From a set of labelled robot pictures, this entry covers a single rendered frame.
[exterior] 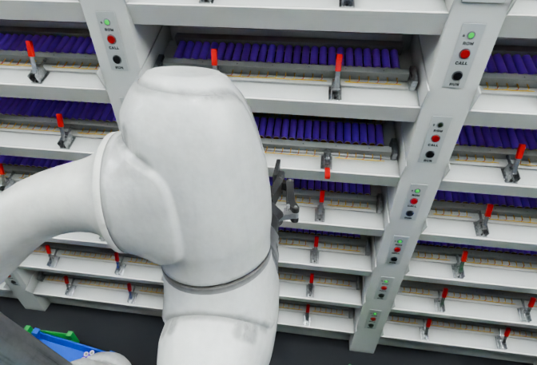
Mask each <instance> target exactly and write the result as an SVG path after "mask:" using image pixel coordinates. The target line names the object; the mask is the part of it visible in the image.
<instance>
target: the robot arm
mask: <svg viewBox="0 0 537 365"><path fill-rule="evenodd" d="M119 121H120V126H121V131H117V132H112V133H109V134H107V135H106V136H105V137H104V138H103V140H102V141H101V144H100V145H99V147H98V149H97V150H96V152H95V153H94V154H92V155H90V156H88V157H86V158H83V159H81V160H77V161H72V162H70V163H66V164H63V165H59V166H56V167H53V168H51V169H47V170H44V171H41V172H39V173H35V174H34V175H32V176H30V177H27V178H25V179H23V180H21V181H19V182H18V183H16V184H13V185H12V186H10V187H9V188H7V189H6V190H4V191H3V192H1V193H0V284H1V283H2V282H3V281H4V280H5V279H6V278H7V277H8V276H9V275H10V274H11V273H12V272H13V271H14V270H15V269H16V268H17V267H18V266H19V265H20V264H21V263H22V262H23V261H24V260H25V259H26V258H27V257H28V256H29V255H30V254H31V253H32V252H33V251H34V250H35V249H36V248H38V247H39V246H40V245H41V244H43V243H44V242H46V241H47V240H49V239H51V238H53V237H55V236H59V235H61V234H66V233H70V232H90V233H94V234H97V235H99V236H101V237H102V238H103V239H104V240H105V241H106V243H107V244H108V245H109V246H110V247H111V248H112V249H113V250H114V251H115V252H118V253H129V254H133V255H135V256H140V257H142V258H145V259H147V260H149V261H151V262H153V263H154V264H158V265H161V269H162V273H163V281H164V301H163V311H162V319H163V322H164V323H165V326H164V327H163V330H162V333H161V336H160V339H159V343H158V351H157V365H269V363H270V360H271V357H272V350H273V346H274V342H275V337H276V327H277V320H278V312H279V291H280V283H279V276H278V274H277V273H278V261H279V252H278V245H279V239H280V238H279V236H278V234H277V232H278V228H279V226H280V225H282V223H283V220H291V221H292V222H293V223H297V222H298V221H299V213H300V207H299V206H298V204H297V203H296V202H295V194H294V184H293V180H292V179H287V180H285V179H284V171H281V170H280V159H276V164H275V168H274V171H273V175H272V187H271V188H270V182H269V171H268V166H267V161H266V156H265V151H264V148H263V145H262V143H261V137H260V134H259V131H258V128H257V124H256V122H255V119H254V116H253V113H252V110H251V109H250V107H249V104H248V102H247V101H246V99H245V97H244V95H243V94H242V92H241V91H240V90H239V89H238V88H237V87H236V86H235V85H234V84H233V83H232V82H231V80H230V79H229V78H228V77H227V76H226V75H225V74H223V73H221V72H219V71H217V70H214V69H208V68H203V67H196V66H162V67H156V68H153V69H148V70H147V71H146V72H145V73H144V74H143V75H142V76H141V78H139V79H137V80H136V81H135V82H134V83H133V84H132V85H131V87H130V88H129V91H128V93H127V94H126V96H125V99H124V101H123V103H122V105H121V108H120V112H119ZM283 190H284V191H286V207H285V208H284V211H283V212H282V211H281V210H280V209H279V208H278V207H277V206H276V203H277V201H278V199H279V197H280V195H281V193H282V194H283ZM0 365H132V364H131V363H130V361H129V360H128V359H127V358H126V357H125V356H124V355H121V354H119V353H117V352H112V351H103V352H98V353H95V354H93V355H91V356H89V357H87V358H82V359H76V360H74V361H71V362H69V361H68V360H67V359H65V358H63V357H62V356H61V355H59V354H58V353H57V352H56V351H54V350H53V349H51V348H50V347H48V346H47V345H45V344H44V343H43V342H42V341H40V340H39V339H37V338H36V337H34V336H33V335H31V334H30V333H29V332H28V331H26V330H25V329H23V328H22V327H20V326H19V325H17V324H16V323H15V322H14V321H12V320H11V319H9V318H8V317H6V316H5V315H3V314H2V313H1V312H0Z"/></svg>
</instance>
